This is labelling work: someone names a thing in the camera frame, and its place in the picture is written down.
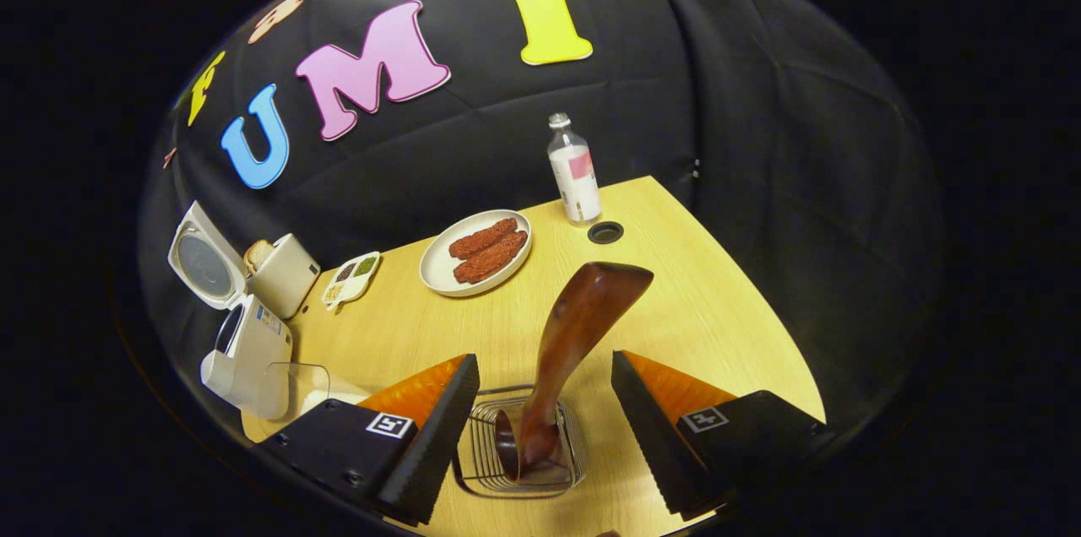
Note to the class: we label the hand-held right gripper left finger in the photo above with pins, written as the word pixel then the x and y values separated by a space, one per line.
pixel 431 444

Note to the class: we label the clear bottle with pink label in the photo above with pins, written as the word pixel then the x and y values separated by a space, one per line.
pixel 576 182

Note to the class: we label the white toaster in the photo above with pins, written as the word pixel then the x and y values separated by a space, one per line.
pixel 287 271

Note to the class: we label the toasted bread slice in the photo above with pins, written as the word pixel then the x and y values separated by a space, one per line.
pixel 258 254

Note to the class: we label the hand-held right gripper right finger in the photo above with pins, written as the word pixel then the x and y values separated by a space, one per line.
pixel 654 444

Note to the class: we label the white round plate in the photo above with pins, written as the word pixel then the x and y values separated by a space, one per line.
pixel 439 267

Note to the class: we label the red-brown sausage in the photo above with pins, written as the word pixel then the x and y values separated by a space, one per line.
pixel 491 258
pixel 483 238

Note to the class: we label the brown wooden spoon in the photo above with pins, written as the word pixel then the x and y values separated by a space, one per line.
pixel 583 326

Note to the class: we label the white divided condiment dish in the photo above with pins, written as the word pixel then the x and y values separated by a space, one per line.
pixel 350 279

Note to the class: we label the white rice cooker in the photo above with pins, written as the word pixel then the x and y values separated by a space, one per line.
pixel 253 360

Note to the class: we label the clear glass container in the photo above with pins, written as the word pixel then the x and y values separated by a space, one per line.
pixel 296 385

